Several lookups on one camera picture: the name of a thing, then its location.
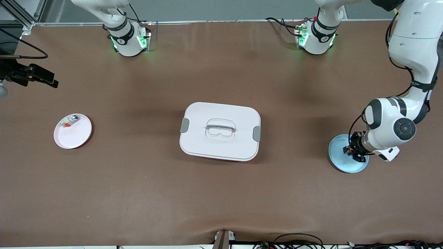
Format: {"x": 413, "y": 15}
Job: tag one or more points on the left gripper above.
{"x": 356, "y": 144}

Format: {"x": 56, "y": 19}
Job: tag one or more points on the black orange push-button switch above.
{"x": 349, "y": 149}

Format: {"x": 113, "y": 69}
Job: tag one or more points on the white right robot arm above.
{"x": 117, "y": 14}

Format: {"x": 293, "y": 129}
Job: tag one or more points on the white lidded storage box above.
{"x": 207, "y": 145}

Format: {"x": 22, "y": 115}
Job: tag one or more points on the light blue round plate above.
{"x": 341, "y": 162}

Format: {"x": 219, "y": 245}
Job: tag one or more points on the pale pink round plate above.
{"x": 74, "y": 136}

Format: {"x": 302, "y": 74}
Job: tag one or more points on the aluminium frame strut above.
{"x": 20, "y": 15}

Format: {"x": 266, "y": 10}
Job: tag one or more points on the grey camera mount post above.
{"x": 221, "y": 242}

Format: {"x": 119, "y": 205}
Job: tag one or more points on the silver table edge rail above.
{"x": 225, "y": 21}

